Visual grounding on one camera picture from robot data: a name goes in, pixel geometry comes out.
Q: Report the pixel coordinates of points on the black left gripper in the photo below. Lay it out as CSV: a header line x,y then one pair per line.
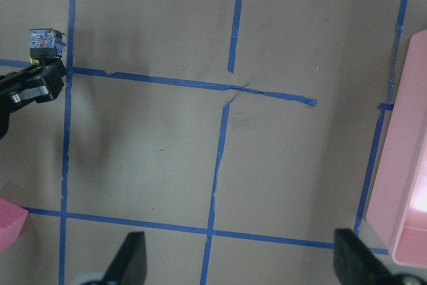
x,y
32,83

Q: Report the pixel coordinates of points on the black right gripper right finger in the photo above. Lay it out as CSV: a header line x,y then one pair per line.
x,y
355,264

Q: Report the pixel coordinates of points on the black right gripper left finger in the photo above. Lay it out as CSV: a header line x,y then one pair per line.
x,y
129,265

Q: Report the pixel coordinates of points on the yellow push button switch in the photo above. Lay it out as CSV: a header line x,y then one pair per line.
x,y
45,44

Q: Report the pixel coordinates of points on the pink cube near arm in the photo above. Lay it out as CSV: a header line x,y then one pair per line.
x,y
12,220

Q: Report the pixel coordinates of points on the pink bin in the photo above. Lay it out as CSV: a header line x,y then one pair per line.
x,y
397,206

